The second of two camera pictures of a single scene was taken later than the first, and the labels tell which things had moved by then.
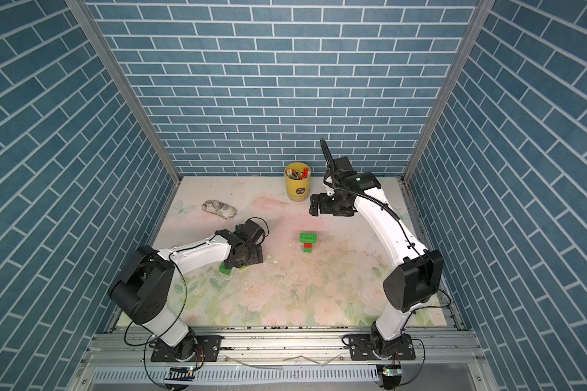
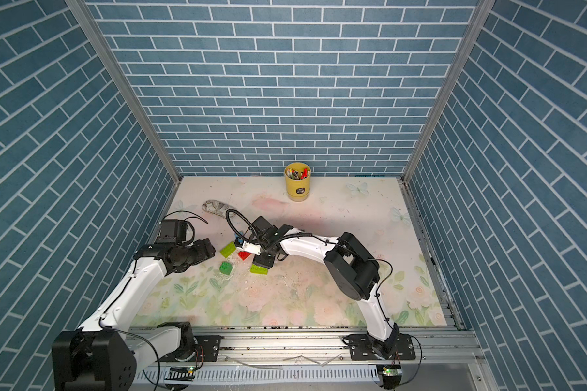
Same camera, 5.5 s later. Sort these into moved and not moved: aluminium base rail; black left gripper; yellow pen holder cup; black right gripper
Moved: black left gripper; black right gripper
Not moved: yellow pen holder cup; aluminium base rail
